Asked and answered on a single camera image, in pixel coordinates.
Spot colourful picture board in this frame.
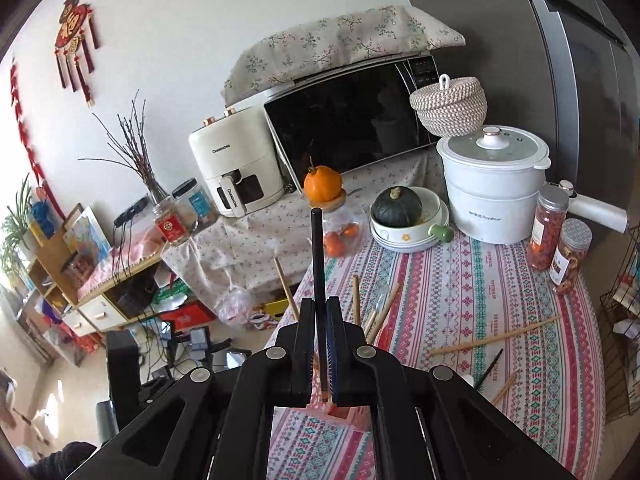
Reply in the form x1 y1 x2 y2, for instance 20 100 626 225
62 205 112 267

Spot bare twigs in vase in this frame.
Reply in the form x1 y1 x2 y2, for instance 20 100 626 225
79 89 172 203

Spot black microwave oven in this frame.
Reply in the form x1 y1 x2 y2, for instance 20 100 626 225
263 54 442 194

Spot dark green pumpkin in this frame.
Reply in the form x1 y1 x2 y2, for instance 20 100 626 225
371 186 425 227

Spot bunch of wooden chopsticks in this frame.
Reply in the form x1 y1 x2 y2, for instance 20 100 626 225
272 256 404 346

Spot red knot wall decoration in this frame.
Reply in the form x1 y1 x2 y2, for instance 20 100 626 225
53 0 99 109

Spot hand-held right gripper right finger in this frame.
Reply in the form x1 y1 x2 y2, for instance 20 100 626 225
325 297 576 480

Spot glass jar with blue label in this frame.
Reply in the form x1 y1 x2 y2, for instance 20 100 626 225
172 178 219 232

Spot pink plastic basket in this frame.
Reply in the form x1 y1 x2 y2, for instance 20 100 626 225
300 352 373 433

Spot woven basket with lid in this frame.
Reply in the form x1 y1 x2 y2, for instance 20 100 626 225
409 74 489 137

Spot orange fruit with stem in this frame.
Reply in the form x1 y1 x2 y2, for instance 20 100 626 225
303 156 344 204

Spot tall jar of red dried fruit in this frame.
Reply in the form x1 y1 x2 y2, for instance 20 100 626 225
529 184 571 272

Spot floral cloth cover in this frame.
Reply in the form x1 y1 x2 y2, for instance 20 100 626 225
222 5 467 107

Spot white electric cooking pot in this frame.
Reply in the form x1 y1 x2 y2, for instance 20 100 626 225
436 125 552 245

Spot black wire rack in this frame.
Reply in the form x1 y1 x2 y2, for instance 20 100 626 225
597 225 640 422

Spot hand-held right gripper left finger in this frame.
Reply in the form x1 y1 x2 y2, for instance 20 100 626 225
90 297 317 480

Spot black chopstick with gold tip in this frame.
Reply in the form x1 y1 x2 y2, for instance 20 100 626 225
472 348 505 391
310 209 332 403

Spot white air fryer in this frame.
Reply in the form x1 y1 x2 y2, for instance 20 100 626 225
188 105 287 219

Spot small floral tablecloth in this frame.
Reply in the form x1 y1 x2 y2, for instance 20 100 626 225
162 147 448 306

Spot glass jar with red label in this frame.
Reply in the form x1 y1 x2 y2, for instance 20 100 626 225
152 199 192 247

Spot green potted plant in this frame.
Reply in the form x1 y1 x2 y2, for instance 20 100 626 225
0 174 37 283

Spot white cylindrical bottle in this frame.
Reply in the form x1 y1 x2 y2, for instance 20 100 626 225
558 179 629 234

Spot clear plastic bag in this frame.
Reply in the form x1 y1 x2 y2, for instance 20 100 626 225
216 286 257 324

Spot wooden shelf unit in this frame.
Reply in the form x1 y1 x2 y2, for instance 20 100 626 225
24 204 173 333

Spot glass jar with small oranges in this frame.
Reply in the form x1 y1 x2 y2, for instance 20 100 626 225
309 192 369 259

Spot red wall banner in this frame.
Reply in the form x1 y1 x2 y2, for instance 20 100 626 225
7 56 67 222

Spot jar of dried fruit slices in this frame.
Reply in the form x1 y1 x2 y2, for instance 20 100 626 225
548 218 594 295

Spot white bowl with green handle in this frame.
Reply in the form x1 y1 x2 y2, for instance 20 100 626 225
368 187 455 254

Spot grey refrigerator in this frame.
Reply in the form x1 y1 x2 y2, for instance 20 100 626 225
509 0 640 243

